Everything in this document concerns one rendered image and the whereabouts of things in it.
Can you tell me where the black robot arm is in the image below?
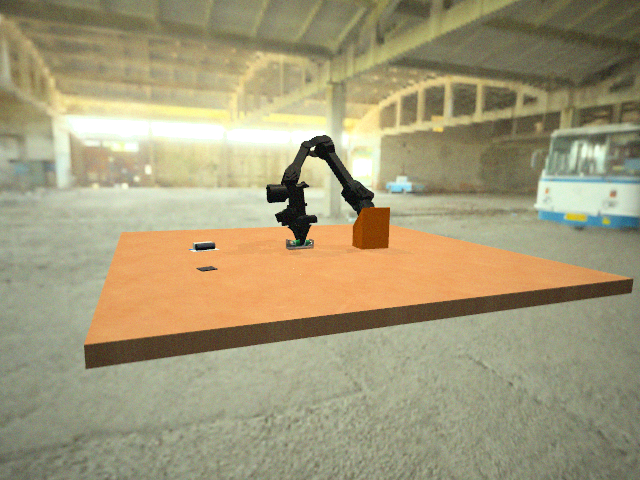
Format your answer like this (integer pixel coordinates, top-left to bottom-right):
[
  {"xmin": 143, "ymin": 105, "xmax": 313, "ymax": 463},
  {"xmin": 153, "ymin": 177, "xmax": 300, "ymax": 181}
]
[{"xmin": 266, "ymin": 135, "xmax": 375, "ymax": 223}]

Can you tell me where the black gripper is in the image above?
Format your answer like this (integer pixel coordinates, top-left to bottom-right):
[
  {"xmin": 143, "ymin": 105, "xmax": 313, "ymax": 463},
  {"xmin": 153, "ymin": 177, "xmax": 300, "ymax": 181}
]
[{"xmin": 281, "ymin": 200, "xmax": 318, "ymax": 245}]

